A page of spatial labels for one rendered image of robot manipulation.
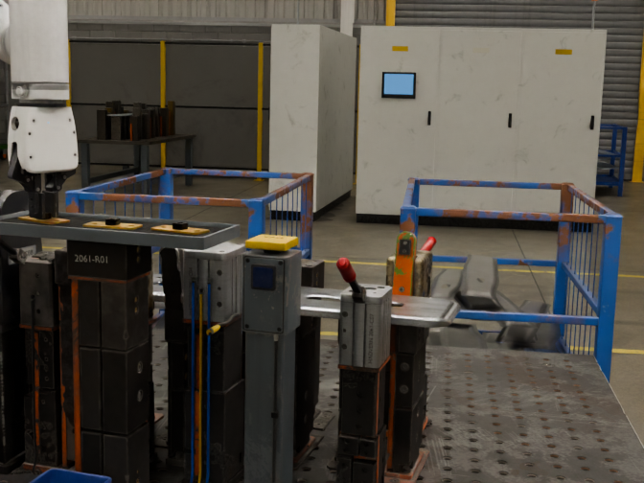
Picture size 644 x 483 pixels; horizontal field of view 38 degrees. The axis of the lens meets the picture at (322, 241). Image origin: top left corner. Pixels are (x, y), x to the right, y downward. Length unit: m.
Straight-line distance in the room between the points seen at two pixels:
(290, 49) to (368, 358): 8.23
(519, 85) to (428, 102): 0.91
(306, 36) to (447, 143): 1.78
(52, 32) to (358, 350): 0.66
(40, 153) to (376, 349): 0.59
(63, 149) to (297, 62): 8.15
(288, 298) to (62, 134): 0.44
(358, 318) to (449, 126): 8.09
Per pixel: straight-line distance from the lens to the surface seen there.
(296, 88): 9.57
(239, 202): 3.56
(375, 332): 1.44
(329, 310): 1.57
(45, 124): 1.45
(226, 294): 1.51
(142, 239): 1.33
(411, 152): 9.50
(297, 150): 9.58
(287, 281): 1.29
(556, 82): 9.55
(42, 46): 1.44
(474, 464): 1.77
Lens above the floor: 1.37
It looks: 9 degrees down
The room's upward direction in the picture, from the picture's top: 1 degrees clockwise
